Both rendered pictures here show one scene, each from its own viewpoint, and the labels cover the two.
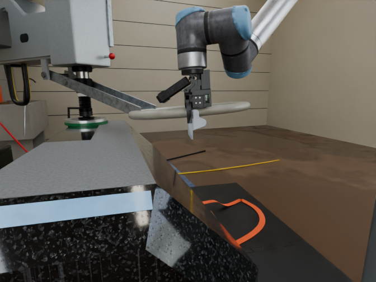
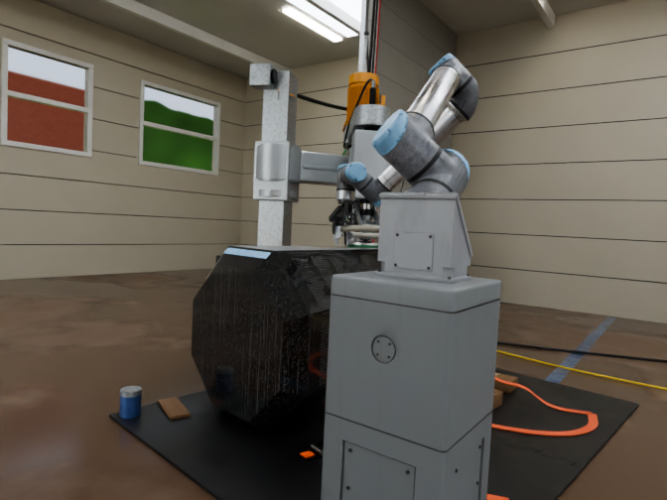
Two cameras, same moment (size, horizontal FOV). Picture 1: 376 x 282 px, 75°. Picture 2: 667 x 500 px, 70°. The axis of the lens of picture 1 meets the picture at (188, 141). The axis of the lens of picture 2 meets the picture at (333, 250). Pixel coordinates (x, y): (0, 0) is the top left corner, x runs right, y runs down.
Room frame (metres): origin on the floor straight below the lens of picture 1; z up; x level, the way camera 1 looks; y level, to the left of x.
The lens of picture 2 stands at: (-0.48, -1.89, 1.00)
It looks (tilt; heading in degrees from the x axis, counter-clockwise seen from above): 3 degrees down; 57
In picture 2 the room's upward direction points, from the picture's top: 3 degrees clockwise
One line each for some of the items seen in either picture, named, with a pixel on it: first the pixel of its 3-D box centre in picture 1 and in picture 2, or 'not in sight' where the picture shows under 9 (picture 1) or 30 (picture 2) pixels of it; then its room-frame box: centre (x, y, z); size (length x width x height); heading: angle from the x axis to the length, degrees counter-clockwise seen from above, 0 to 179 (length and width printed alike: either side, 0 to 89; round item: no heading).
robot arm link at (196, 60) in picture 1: (192, 62); (345, 196); (0.80, -0.01, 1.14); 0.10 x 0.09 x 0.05; 179
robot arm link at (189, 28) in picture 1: (191, 32); (346, 178); (0.80, -0.01, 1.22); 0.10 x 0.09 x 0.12; 71
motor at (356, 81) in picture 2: not in sight; (364, 102); (1.69, 1.12, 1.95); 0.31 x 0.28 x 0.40; 150
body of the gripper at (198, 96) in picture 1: (196, 89); (345, 213); (0.79, -0.03, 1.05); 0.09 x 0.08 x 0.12; 89
